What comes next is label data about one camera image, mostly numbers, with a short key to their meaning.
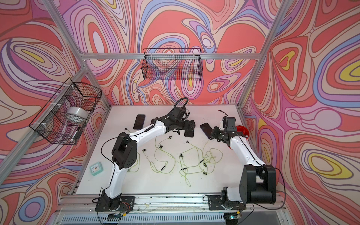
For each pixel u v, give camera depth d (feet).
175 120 2.39
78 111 2.41
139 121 3.64
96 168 2.76
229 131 2.20
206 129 3.39
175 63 3.15
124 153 1.75
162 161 2.96
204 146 2.98
